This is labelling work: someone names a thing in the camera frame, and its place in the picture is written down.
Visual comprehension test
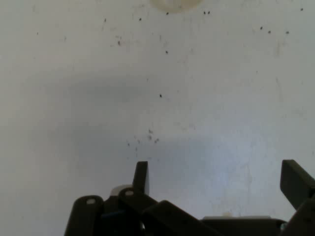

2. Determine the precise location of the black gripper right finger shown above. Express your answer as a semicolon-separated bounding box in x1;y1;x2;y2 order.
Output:
280;159;315;236

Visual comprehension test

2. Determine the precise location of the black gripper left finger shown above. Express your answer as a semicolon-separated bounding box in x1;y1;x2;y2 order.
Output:
65;161;217;236

